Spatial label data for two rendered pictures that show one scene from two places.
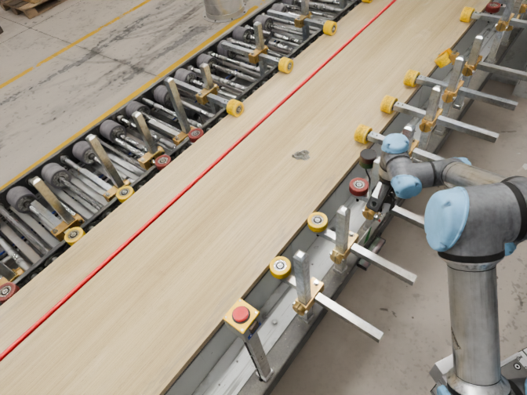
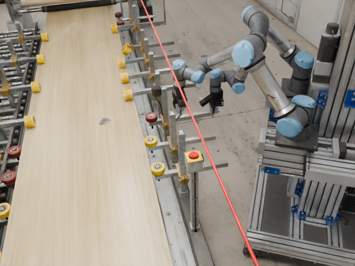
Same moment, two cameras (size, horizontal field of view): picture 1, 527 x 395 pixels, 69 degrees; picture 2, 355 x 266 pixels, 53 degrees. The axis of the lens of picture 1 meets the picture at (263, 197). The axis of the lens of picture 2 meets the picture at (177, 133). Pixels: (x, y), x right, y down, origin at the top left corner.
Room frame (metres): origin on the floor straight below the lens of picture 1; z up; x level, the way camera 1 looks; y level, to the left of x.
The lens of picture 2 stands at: (-0.16, 1.15, 2.30)
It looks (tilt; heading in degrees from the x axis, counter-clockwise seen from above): 38 degrees down; 302
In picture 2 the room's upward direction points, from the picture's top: 3 degrees counter-clockwise
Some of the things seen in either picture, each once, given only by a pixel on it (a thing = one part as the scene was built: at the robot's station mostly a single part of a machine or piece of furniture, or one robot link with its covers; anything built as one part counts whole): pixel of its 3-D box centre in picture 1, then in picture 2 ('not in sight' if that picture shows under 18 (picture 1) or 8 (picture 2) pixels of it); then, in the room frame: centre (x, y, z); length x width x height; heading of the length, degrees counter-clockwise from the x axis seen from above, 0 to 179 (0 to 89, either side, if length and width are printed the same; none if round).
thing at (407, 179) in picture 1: (409, 176); (195, 74); (0.71, -0.43, 1.29); 0.11 x 0.11 x 0.08; 85
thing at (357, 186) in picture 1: (357, 192); (151, 121); (1.04, -0.41, 0.85); 0.08 x 0.08 x 0.11
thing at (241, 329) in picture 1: (243, 320); (193, 162); (0.43, 0.11, 1.18); 0.07 x 0.07 x 0.08; 43
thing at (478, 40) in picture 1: (467, 78); (144, 55); (1.63, -1.17, 0.88); 0.03 x 0.03 x 0.48; 43
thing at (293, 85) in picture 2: not in sight; (300, 81); (0.23, -0.97, 1.09); 0.15 x 0.15 x 0.10
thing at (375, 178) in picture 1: (373, 200); (165, 117); (0.95, -0.44, 0.90); 0.03 x 0.03 x 0.48; 43
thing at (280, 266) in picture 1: (281, 272); (158, 173); (0.73, -0.01, 0.85); 0.08 x 0.08 x 0.11
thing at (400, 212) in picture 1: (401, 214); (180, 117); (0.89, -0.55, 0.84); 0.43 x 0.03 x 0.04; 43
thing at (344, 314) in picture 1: (325, 302); (192, 169); (0.58, -0.15, 0.83); 0.43 x 0.03 x 0.04; 43
